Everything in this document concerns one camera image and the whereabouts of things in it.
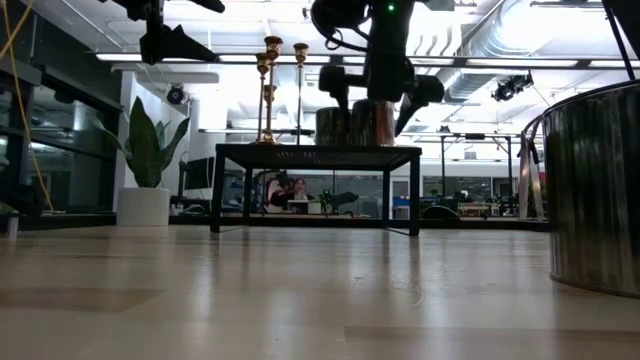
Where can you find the black round ceiling spotlight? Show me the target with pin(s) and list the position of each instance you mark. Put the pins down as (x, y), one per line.
(175, 94)

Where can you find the black angled ceiling spotlight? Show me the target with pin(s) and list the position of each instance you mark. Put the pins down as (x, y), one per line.
(510, 88)

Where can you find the black aluminium table frame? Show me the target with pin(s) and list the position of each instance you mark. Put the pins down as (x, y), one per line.
(75, 221)

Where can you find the black background table frame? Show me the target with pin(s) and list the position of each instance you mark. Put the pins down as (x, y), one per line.
(475, 136)

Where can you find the tall brass candlestick holder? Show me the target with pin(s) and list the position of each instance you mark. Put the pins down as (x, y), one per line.
(300, 48)

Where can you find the black domed chair back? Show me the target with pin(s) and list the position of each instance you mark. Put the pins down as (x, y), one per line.
(440, 214)

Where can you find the long ceiling light strip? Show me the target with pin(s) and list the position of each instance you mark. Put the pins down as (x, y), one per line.
(120, 57)

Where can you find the black background robot arm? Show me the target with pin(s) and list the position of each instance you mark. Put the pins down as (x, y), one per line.
(340, 199)

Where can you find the green plant in white pot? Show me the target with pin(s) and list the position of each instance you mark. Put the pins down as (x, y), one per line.
(144, 207)

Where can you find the silver tin can orange label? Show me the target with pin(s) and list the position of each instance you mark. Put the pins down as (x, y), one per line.
(372, 125)

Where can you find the black perforated metal shelf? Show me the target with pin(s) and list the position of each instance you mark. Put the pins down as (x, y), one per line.
(320, 156)

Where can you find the person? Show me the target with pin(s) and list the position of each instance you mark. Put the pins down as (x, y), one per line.
(299, 189)

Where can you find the small white post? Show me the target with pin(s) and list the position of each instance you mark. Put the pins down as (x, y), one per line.
(12, 226)

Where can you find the black computer monitor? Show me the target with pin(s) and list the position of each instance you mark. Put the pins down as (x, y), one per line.
(199, 174)

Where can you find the short brass candlestick holder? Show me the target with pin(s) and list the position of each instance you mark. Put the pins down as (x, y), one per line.
(269, 92)

